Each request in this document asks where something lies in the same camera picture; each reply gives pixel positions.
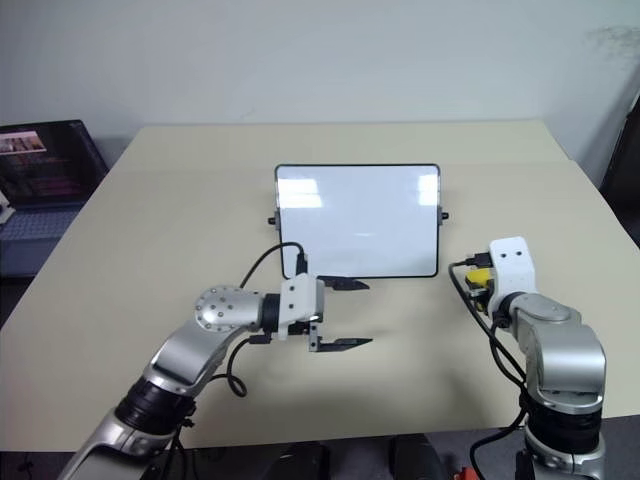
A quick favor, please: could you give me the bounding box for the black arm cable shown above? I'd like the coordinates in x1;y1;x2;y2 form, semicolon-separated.
448;252;532;480
172;242;309;480

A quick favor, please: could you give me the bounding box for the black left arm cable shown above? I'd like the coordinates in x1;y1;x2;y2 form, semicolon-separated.
172;242;309;480

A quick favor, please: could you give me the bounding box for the dark flat box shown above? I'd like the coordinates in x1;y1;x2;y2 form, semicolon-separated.
189;439;332;480

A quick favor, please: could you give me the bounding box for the black chair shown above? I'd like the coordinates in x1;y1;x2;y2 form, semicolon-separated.
598;87;640;214

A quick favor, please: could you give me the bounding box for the black framed whiteboard with stand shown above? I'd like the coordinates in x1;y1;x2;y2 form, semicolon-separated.
266;162;450;280

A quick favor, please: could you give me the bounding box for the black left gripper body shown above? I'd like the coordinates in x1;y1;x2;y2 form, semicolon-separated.
287;277;328;354

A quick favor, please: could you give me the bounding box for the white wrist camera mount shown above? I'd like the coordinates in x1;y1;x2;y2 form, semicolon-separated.
487;235;537;314
279;273;327;343

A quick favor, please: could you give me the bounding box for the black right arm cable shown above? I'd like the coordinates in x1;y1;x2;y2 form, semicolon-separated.
448;252;532;480

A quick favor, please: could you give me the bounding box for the yellow eraser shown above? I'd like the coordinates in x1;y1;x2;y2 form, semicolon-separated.
464;268;496;314

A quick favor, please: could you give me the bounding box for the open dark laptop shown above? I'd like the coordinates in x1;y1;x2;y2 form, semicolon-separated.
0;119;111;277

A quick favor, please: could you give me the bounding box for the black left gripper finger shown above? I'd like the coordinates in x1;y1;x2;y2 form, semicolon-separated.
318;337;375;356
319;275;371;293

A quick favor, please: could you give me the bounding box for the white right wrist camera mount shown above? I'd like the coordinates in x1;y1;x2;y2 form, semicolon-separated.
487;235;537;314

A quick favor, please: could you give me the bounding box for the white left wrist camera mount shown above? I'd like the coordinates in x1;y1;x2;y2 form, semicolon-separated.
279;273;327;343

